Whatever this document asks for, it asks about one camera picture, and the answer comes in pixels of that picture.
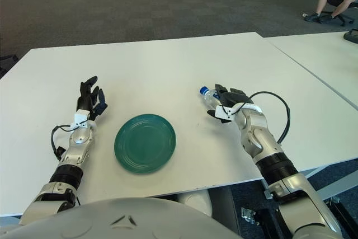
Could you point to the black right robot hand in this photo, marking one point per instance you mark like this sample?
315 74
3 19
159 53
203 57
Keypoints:
235 97

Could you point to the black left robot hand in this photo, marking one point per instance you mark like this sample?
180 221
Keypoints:
85 102

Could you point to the clear bottle blue cap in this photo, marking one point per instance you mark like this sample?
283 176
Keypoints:
208 97

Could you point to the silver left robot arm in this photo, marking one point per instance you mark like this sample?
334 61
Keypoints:
79 141

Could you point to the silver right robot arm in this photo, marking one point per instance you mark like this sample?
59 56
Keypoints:
257 135

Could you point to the green round plate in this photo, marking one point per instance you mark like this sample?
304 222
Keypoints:
145 144

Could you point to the black office chair with jacket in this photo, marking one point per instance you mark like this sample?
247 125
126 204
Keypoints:
8 64

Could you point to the grey robot leg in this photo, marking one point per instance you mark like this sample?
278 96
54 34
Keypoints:
195 202

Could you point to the grey robot torso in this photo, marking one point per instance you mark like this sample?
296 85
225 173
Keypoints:
112 219

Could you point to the black device on table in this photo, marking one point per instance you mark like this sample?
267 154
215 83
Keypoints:
352 35

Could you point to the black swivel chair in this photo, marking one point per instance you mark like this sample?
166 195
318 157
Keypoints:
335 1

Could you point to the black stand frame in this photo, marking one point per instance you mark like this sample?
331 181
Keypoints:
345 219

